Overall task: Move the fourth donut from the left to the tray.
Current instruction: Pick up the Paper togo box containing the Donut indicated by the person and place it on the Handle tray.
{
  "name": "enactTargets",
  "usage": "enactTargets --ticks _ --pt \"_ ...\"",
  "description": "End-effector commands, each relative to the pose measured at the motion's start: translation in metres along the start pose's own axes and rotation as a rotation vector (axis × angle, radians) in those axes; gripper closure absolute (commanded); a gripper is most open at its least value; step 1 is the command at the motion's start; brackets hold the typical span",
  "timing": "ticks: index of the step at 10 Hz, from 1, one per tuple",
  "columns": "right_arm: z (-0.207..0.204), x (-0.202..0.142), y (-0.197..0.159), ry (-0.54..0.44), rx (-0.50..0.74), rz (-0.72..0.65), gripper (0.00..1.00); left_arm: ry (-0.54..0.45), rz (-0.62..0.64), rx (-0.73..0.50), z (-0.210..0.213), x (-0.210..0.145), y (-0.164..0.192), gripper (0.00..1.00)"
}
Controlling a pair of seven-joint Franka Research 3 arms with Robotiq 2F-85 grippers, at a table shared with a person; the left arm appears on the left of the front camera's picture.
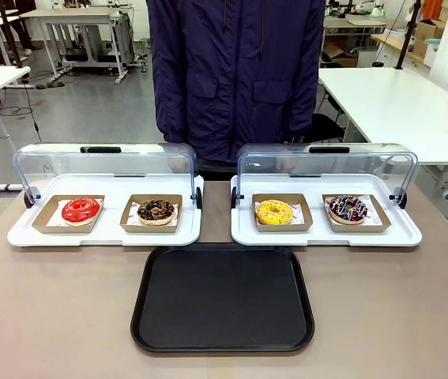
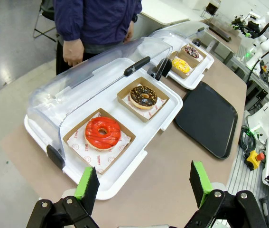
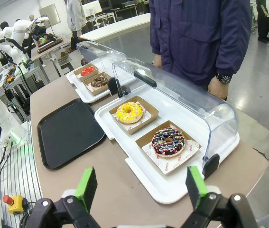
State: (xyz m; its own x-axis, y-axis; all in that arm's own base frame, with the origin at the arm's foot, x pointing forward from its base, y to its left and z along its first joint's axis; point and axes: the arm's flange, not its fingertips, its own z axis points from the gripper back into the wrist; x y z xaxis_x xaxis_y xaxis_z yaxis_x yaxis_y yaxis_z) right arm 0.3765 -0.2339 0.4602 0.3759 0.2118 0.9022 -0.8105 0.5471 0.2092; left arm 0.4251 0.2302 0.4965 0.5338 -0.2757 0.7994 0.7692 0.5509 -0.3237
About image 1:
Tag person's right forearm navy sleeve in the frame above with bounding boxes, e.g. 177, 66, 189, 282
152, 74, 188, 143

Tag person's left forearm navy sleeve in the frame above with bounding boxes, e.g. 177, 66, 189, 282
286, 70, 322, 134

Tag yellow glazed sprinkle donut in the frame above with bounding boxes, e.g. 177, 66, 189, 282
255, 200, 295, 226

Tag chocolate glazed donut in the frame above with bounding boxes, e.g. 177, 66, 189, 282
137, 199, 177, 226

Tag kraft paper donut box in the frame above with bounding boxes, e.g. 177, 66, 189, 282
119, 193, 183, 234
251, 193, 314, 233
32, 194, 106, 234
322, 193, 392, 233

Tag black plastic serving tray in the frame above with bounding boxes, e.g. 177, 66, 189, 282
130, 243, 315, 354

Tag chocolate donut with coloured sprinkles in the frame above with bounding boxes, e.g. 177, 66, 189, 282
328, 195, 368, 225

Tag red glazed donut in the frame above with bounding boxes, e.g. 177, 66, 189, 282
61, 197, 101, 227

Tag clear display case lid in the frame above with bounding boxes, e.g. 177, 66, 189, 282
13, 142, 200, 208
236, 142, 419, 208

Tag white display case base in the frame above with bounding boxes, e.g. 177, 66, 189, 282
230, 173, 423, 248
6, 173, 205, 248

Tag person in navy jacket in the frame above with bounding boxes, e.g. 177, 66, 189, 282
146, 0, 326, 165

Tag black office chair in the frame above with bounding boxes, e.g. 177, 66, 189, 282
311, 113, 345, 144

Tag open cardboard box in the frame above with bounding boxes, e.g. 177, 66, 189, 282
321, 41, 360, 69

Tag large white table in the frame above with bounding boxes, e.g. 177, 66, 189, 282
317, 66, 448, 190

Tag wooden top workbench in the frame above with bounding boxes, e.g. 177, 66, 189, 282
370, 33, 430, 67

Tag grey metal desk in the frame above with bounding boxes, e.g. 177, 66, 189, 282
20, 6, 136, 84

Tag black stand pole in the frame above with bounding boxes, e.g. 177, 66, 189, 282
392, 0, 425, 71
0, 0, 26, 69

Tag black floor cable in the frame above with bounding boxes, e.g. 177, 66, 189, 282
0, 78, 43, 144

